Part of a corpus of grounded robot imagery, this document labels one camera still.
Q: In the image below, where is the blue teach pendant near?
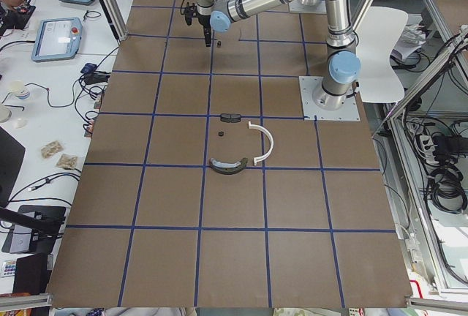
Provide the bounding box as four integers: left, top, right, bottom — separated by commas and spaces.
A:
31, 17, 83, 62

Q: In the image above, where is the white paper cup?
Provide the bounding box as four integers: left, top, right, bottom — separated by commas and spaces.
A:
8, 80, 31, 100

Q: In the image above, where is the white chair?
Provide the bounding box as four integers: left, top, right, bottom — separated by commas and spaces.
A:
356, 7, 408, 103

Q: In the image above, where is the black brake pad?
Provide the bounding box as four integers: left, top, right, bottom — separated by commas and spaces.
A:
219, 113, 241, 123

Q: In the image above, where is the white curved plastic bracket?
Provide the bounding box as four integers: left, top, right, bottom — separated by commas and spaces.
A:
248, 121, 275, 166

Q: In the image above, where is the olive curved brake shoe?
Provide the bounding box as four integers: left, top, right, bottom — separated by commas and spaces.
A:
209, 157, 249, 175

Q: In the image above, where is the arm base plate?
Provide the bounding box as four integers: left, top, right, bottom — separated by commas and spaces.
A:
298, 76, 360, 121
289, 0, 326, 15

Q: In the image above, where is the black monitor stand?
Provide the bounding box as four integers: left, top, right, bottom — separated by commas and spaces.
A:
1, 205, 66, 254

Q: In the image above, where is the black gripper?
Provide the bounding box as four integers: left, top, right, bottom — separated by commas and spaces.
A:
182, 2, 212, 48

